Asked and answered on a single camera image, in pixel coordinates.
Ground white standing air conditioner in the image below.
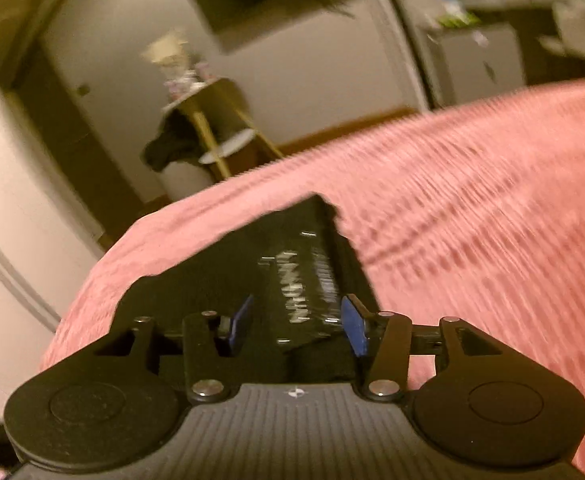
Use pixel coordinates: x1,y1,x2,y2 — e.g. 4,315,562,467
371,0,438,112

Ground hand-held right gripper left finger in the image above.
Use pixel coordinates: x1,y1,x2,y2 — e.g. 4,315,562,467
95,294,256,405

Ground green leaves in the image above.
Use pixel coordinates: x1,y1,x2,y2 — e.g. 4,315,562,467
436,12,477,30

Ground black pants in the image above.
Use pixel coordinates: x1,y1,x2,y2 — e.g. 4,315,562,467
109,193,389,387

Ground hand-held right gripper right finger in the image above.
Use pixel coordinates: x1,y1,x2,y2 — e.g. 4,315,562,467
339,294,504,404

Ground white round bin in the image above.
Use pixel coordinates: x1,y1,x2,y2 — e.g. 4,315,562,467
159,159,214,203

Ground wrapped flower bouquet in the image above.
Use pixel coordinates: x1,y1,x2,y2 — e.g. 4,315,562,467
141,29,194,87

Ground white upholstered chair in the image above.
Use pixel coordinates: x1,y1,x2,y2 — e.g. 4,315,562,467
538,0,585,57

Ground dark wooden door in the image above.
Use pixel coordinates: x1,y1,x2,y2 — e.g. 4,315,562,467
10,40,170,248

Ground pink ribbed blanket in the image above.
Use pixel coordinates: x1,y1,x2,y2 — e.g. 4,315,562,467
40,76,585,480

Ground grey cabinet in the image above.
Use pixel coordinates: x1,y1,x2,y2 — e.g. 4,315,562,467
425,24,527,110

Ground black garment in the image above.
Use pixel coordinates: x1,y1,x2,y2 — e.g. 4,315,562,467
141,109,209,172

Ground round wooden-legged side table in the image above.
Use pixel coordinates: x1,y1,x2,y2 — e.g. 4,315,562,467
161,77,284,180

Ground grey vanity desk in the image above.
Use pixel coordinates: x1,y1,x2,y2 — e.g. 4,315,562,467
449,0,585,87

